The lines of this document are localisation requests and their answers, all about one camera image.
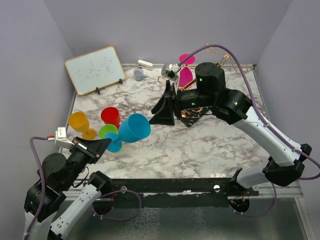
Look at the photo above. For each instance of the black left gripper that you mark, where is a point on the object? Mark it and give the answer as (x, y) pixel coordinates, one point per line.
(94, 148)

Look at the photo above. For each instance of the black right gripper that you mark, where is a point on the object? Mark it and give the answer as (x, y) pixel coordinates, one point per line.
(163, 110)

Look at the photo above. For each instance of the green wine glass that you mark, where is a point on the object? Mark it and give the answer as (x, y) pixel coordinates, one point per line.
(107, 128)

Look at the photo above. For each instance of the blue wine glass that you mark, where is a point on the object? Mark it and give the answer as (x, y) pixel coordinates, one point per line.
(135, 128)

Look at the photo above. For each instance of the yellow wine glass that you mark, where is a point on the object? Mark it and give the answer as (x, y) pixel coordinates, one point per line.
(80, 123)

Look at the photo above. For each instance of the red wine glass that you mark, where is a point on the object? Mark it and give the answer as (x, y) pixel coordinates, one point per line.
(111, 115)

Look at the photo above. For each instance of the pink wine glass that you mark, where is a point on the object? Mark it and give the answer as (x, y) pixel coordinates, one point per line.
(186, 75)

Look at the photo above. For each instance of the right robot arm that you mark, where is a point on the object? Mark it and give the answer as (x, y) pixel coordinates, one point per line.
(286, 157)

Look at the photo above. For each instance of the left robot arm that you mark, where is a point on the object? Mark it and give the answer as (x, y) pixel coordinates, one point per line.
(57, 174)

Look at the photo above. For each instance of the black marble rack base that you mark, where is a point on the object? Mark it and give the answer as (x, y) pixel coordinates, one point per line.
(190, 116)

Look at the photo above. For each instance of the small clear plastic jar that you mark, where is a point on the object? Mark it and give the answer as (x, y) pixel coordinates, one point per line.
(138, 74)

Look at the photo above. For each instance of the white eraser block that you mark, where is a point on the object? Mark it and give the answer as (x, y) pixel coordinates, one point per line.
(145, 65)

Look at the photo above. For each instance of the small whiteboard with stand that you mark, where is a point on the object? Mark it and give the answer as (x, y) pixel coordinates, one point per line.
(95, 70)

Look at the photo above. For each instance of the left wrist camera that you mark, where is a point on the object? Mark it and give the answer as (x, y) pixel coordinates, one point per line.
(60, 139)

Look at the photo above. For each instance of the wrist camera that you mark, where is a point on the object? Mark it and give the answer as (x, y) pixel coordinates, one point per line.
(60, 139)
(171, 72)

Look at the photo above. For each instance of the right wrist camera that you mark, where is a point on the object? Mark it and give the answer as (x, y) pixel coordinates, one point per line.
(171, 72)

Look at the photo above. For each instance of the gold wire glass rack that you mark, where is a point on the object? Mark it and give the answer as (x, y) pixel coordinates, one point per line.
(224, 103)

